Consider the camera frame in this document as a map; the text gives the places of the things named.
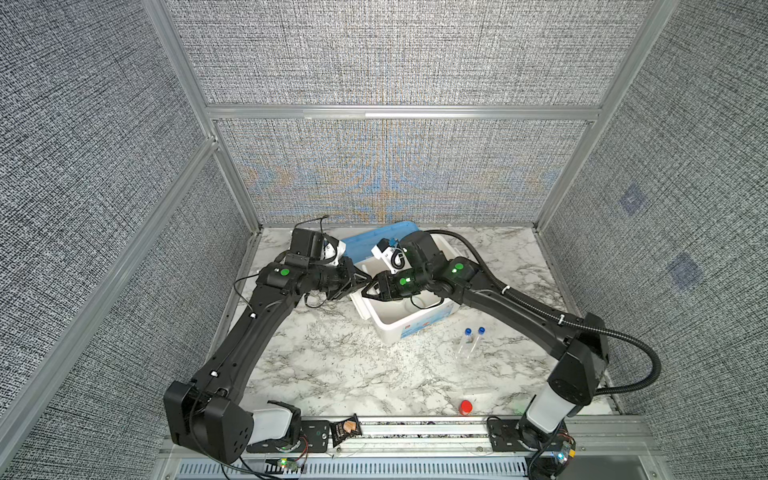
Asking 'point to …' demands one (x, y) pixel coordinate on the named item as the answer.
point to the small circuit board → (345, 428)
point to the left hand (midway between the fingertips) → (371, 279)
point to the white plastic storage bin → (396, 320)
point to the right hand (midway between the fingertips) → (364, 291)
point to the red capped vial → (465, 407)
